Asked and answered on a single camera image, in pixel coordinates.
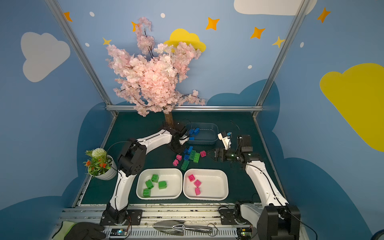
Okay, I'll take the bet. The long light green lego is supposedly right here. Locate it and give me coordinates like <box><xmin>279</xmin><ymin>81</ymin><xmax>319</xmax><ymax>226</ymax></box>
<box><xmin>193</xmin><ymin>153</ymin><xmax>200</xmax><ymax>163</ymax></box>

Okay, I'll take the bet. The dark green lego plate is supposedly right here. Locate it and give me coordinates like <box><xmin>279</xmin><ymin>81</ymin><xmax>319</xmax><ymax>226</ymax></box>
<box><xmin>189</xmin><ymin>150</ymin><xmax>197</xmax><ymax>161</ymax></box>

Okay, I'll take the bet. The long dark green lego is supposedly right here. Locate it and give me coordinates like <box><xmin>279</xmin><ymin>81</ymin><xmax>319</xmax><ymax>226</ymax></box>
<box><xmin>181</xmin><ymin>160</ymin><xmax>190</xmax><ymax>171</ymax></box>

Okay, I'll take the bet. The green lego brick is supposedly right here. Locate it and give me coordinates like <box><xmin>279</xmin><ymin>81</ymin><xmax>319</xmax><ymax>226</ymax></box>
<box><xmin>143</xmin><ymin>188</ymin><xmax>151</xmax><ymax>198</ymax></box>
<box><xmin>158</xmin><ymin>181</ymin><xmax>168</xmax><ymax>190</ymax></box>
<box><xmin>151</xmin><ymin>174</ymin><xmax>159</xmax><ymax>183</ymax></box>
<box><xmin>145</xmin><ymin>180</ymin><xmax>154</xmax><ymax>190</ymax></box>

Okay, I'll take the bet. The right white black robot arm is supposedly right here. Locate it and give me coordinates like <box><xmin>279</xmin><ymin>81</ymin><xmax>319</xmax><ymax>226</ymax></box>
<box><xmin>215</xmin><ymin>132</ymin><xmax>301</xmax><ymax>240</ymax></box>

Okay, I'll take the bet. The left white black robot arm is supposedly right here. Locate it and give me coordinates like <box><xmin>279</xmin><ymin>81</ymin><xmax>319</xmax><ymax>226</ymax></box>
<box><xmin>100</xmin><ymin>123</ymin><xmax>189</xmax><ymax>225</ymax></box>

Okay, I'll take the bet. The right white tray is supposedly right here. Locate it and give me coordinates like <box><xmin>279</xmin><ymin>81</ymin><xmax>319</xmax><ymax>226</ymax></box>
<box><xmin>183</xmin><ymin>169</ymin><xmax>229</xmax><ymax>201</ymax></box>

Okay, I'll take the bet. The white tray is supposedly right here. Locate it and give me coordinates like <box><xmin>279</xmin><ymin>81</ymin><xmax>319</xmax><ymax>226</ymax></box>
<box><xmin>183</xmin><ymin>169</ymin><xmax>229</xmax><ymax>201</ymax></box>
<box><xmin>136</xmin><ymin>168</ymin><xmax>183</xmax><ymax>200</ymax></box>

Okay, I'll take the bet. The left white tray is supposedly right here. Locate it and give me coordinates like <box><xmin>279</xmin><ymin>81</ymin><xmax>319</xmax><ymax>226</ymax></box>
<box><xmin>136</xmin><ymin>168</ymin><xmax>183</xmax><ymax>200</ymax></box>

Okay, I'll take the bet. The pink blossom artificial tree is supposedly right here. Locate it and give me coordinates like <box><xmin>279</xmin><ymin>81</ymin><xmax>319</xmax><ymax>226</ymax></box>
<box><xmin>107</xmin><ymin>17</ymin><xmax>206</xmax><ymax>126</ymax></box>

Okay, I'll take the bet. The silver metal trowel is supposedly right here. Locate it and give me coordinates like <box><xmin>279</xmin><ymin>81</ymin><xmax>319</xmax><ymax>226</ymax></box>
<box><xmin>153</xmin><ymin>220</ymin><xmax>213</xmax><ymax>236</ymax></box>

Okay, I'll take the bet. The potted green plant white pot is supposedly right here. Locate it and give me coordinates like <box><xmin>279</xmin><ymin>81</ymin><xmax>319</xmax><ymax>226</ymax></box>
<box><xmin>84</xmin><ymin>148</ymin><xmax>118</xmax><ymax>181</ymax></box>

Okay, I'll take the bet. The black work glove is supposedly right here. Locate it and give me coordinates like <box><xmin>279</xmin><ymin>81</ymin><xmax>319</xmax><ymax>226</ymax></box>
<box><xmin>64</xmin><ymin>222</ymin><xmax>106</xmax><ymax>240</ymax></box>

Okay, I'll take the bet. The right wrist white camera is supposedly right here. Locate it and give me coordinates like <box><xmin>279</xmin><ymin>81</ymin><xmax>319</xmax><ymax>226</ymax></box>
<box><xmin>218</xmin><ymin>131</ymin><xmax>232</xmax><ymax>150</ymax></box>

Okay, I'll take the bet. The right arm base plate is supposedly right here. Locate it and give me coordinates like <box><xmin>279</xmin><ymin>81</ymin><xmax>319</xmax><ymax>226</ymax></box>
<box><xmin>218</xmin><ymin>208</ymin><xmax>252</xmax><ymax>226</ymax></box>

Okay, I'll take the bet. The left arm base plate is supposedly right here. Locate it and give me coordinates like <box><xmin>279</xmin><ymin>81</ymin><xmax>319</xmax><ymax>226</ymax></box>
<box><xmin>100</xmin><ymin>209</ymin><xmax>143</xmax><ymax>226</ymax></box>

